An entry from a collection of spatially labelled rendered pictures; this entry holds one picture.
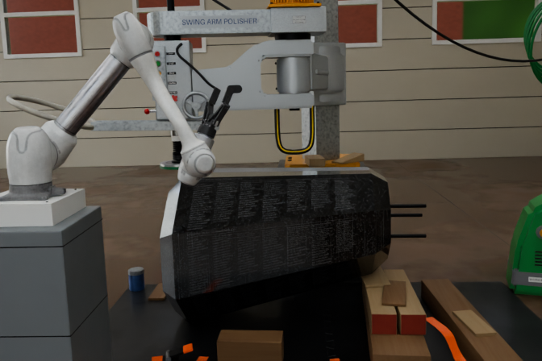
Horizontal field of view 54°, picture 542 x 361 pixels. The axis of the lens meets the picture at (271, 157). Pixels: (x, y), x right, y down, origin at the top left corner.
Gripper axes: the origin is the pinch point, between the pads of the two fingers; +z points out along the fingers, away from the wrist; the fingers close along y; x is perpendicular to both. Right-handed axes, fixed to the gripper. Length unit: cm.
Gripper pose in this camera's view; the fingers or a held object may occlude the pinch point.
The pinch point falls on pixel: (223, 90)
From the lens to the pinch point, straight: 222.1
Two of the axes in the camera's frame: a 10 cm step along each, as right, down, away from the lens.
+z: 3.6, -9.3, 1.0
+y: -4.9, -1.0, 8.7
